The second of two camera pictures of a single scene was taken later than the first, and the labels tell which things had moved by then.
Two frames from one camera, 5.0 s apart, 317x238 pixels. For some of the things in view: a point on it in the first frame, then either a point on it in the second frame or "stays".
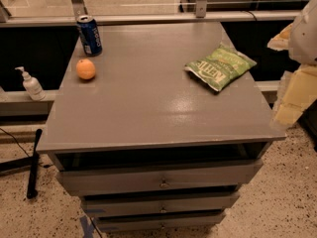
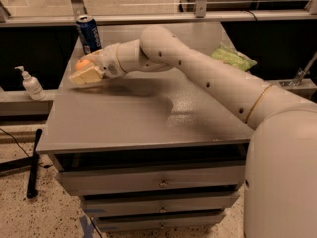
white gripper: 305,37 -> 108,62
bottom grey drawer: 158,221 stays
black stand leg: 24,163 stays
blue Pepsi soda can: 89,35 stays
